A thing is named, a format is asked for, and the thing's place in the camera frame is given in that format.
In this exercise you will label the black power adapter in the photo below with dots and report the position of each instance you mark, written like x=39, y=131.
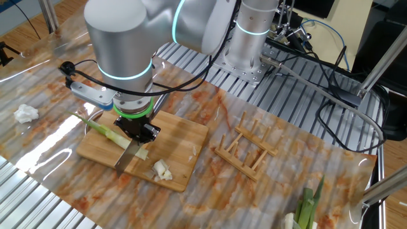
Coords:
x=345, y=95

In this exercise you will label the black clamp stand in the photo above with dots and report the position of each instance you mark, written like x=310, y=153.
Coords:
x=6, y=54

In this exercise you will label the wooden dish rack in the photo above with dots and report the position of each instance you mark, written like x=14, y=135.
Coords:
x=245, y=159

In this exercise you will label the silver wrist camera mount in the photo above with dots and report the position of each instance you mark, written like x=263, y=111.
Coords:
x=92, y=93

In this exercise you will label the metal camera stand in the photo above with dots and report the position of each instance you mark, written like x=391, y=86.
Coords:
x=287, y=22

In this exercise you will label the cut white scallion chunk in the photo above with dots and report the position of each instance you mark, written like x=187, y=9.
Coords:
x=162, y=170

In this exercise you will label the translucent scallion skin piece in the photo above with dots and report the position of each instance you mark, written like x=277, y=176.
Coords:
x=149, y=174

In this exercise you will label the steel kitchen knife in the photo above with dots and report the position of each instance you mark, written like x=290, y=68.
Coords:
x=125, y=160

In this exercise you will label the plastic wrapped scallion bundle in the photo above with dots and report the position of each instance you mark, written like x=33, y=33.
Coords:
x=305, y=206

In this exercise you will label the round metal rim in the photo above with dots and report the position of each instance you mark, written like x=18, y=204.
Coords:
x=86, y=124

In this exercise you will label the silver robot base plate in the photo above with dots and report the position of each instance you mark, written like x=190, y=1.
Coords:
x=254, y=74

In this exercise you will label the long scallion stalk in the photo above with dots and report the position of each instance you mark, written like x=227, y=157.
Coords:
x=111, y=135

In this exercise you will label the orange marble pattern mat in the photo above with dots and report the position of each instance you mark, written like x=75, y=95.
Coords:
x=222, y=197

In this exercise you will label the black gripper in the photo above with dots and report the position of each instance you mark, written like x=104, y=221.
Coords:
x=135, y=125

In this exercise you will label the wooden cutting board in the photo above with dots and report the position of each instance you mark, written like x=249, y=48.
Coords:
x=178, y=136

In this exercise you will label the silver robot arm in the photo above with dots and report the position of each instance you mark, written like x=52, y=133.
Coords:
x=127, y=38

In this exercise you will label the white crumpled tissue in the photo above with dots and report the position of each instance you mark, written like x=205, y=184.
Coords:
x=26, y=113

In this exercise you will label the aluminium frame post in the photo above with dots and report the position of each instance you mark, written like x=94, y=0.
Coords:
x=384, y=187
x=381, y=63
x=49, y=14

